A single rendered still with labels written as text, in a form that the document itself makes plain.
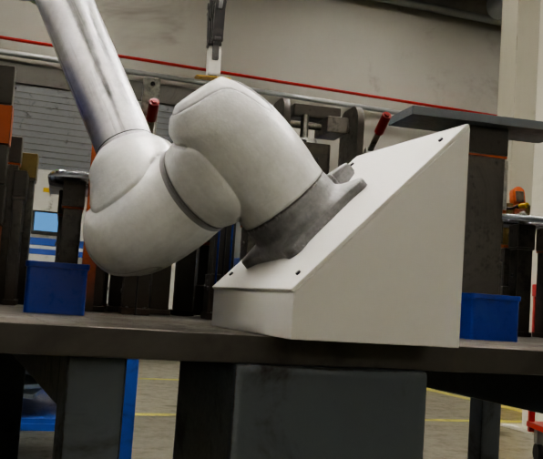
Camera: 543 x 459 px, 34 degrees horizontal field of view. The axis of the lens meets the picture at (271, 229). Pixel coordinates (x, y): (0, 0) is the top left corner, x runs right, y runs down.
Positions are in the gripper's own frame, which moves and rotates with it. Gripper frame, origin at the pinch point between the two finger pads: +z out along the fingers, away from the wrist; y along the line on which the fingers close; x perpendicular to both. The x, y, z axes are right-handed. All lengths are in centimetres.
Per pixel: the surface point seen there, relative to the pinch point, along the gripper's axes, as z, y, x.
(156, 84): 10.3, 16.6, -15.0
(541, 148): -45, -333, 285
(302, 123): 16.8, 21.4, 16.9
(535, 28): -224, -622, 444
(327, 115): 14.2, 20.1, 22.9
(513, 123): 16, 40, 58
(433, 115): 16, 40, 40
